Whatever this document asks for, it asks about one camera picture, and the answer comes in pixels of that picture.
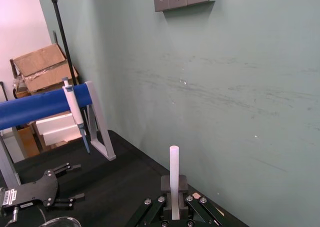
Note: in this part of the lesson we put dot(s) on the large brown cardboard box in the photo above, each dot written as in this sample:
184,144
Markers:
42,64

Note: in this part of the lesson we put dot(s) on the grey metal table leg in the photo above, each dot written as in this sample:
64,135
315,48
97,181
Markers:
18,142

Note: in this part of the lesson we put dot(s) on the blue tube rack grey supports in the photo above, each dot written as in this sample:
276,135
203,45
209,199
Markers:
37,105

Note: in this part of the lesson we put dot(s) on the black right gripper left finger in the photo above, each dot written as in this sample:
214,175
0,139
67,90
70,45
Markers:
153,208

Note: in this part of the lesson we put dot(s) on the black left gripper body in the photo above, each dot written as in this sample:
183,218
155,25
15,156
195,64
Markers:
37,190

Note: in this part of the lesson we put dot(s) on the white stirring rod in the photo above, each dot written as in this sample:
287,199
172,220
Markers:
174,167

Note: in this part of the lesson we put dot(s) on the small brown cardboard box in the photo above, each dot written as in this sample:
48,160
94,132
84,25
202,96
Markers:
27,139

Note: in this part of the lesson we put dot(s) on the black stand pole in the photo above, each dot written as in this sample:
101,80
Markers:
62,37

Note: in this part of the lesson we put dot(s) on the black metal frame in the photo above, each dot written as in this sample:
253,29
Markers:
3,90

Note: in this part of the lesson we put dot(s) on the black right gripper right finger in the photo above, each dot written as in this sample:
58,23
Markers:
197,208

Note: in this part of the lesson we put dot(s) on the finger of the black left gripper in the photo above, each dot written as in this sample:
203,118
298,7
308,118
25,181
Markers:
65,168
65,202

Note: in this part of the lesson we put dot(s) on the white foam box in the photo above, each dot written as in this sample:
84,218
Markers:
56,129

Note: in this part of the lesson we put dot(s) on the white and blue pipette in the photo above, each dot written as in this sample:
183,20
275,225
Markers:
74,107

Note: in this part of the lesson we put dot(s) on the clear glass beaker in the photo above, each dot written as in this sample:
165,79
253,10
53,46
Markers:
60,222

